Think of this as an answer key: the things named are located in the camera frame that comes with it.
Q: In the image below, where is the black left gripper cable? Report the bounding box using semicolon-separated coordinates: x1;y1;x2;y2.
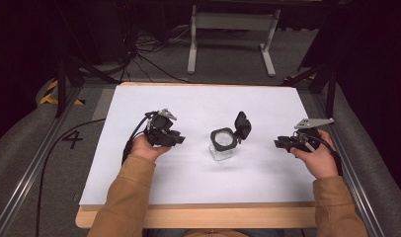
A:
35;111;157;237

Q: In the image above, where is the bundle of floor cables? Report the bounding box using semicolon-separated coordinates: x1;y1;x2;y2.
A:
119;24;194;85

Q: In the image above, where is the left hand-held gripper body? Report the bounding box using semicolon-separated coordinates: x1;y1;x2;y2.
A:
144;108;179;148

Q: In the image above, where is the white metal stand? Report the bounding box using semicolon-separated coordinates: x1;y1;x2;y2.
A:
186;4;282;78

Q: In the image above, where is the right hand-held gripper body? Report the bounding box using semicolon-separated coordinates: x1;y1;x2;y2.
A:
290;117;335;154

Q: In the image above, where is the yellow black hazard tape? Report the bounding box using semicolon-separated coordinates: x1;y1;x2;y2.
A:
39;79;87;107

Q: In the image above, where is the aluminium rail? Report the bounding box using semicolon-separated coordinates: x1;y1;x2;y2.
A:
310;92;387;237
0;86;84;237

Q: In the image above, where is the clear jar with black lid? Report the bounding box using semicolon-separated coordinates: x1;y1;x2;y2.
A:
208;111;253;162

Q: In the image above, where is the person's left hand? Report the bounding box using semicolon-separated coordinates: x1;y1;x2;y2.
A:
130;132;173;163

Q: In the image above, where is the black tripod stand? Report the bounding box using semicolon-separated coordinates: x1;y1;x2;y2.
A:
280;61;339;119
54;53;121;119

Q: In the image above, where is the white table mat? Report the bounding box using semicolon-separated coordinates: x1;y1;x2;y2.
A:
78;84;317;207

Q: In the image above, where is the person's right hand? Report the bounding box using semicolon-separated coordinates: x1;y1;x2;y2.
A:
289;128;340;181

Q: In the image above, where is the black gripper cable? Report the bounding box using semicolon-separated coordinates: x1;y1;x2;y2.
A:
35;111;157;237
301;131;344;177

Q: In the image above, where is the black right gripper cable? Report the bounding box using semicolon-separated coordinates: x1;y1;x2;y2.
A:
301;131;344;177

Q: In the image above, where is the wooden table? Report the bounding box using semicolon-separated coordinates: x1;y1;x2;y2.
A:
74;81;319;230

